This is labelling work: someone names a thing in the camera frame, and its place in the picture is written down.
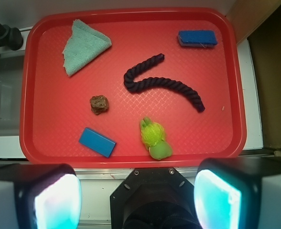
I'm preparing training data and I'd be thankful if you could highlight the red plastic tray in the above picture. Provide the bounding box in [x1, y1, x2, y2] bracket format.
[19, 8, 247, 168]

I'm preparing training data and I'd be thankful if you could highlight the dark purple rope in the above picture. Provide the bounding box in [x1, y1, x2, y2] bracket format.
[123, 53, 206, 113]

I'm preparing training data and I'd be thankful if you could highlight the brown rock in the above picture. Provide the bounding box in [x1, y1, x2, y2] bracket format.
[90, 95, 109, 115]

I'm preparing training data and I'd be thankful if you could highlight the blue sponge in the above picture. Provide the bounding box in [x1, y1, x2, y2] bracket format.
[178, 30, 218, 48]

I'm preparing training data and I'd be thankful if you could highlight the blue rectangular block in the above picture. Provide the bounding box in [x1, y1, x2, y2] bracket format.
[79, 127, 116, 158]

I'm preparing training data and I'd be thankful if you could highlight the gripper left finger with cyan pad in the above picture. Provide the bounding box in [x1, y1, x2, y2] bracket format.
[0, 164, 82, 229]

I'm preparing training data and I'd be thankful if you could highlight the grey sink basin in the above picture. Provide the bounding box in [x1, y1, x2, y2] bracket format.
[0, 55, 24, 136]

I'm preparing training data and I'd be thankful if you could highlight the teal folded cloth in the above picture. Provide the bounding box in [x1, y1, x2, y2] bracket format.
[62, 19, 112, 77]

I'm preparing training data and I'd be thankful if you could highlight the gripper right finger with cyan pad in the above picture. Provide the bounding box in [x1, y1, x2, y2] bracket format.
[194, 157, 281, 229]

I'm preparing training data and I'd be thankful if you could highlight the green plush toy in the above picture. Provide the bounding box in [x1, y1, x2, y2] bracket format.
[140, 117, 173, 160]

